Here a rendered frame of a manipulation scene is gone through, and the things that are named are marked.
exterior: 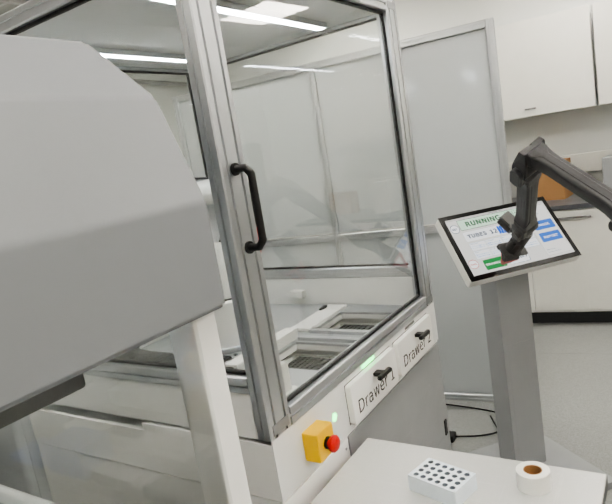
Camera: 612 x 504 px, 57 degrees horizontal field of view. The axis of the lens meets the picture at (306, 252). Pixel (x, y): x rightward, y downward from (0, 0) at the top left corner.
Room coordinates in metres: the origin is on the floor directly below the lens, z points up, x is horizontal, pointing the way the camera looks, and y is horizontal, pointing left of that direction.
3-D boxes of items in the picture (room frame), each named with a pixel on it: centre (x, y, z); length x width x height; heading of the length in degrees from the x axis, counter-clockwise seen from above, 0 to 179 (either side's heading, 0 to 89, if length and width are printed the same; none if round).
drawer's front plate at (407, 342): (1.78, -0.31, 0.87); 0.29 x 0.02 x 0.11; 146
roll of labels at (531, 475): (1.11, -0.40, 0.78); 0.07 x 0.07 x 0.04
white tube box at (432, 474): (1.15, -0.22, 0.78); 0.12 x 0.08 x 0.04; 41
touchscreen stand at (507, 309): (2.29, -0.83, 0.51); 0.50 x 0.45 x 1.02; 15
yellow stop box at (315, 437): (1.24, 0.04, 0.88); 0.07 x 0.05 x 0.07; 146
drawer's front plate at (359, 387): (1.52, -0.13, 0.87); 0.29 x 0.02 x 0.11; 146
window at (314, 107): (1.57, -0.13, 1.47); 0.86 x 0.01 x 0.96; 146
